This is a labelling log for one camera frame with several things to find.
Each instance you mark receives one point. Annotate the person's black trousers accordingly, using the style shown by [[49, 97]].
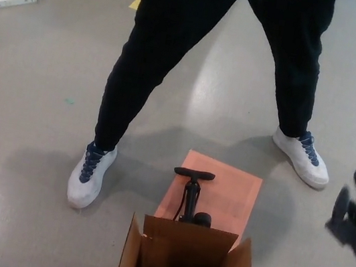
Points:
[[215, 27]]

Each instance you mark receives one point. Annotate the person's white sneaker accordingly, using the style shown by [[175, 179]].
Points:
[[91, 177], [302, 160]]

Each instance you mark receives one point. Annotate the yellow floor tape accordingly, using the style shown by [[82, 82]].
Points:
[[135, 2]]

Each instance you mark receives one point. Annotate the person's right white sneaker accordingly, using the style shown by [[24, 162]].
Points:
[[91, 177]]

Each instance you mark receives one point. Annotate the person's left white sneaker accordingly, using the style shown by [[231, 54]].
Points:
[[302, 160]]

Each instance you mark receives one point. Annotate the black hand air pump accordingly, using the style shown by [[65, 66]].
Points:
[[193, 193]]

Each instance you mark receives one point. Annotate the open cardboard box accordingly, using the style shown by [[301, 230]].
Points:
[[187, 243]]

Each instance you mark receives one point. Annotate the orange paper sheet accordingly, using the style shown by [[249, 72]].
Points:
[[232, 196]]

